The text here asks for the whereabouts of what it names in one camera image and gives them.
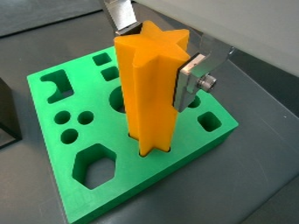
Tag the green shape sorter block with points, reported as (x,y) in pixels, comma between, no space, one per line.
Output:
(95,160)

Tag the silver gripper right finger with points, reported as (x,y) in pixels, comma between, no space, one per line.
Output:
(194,75)

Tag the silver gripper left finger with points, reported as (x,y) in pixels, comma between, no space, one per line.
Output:
(122,17)

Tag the orange star prism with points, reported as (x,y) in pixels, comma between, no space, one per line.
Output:
(149,58)

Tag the black curved holder stand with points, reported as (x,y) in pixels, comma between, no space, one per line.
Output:
(10,126)

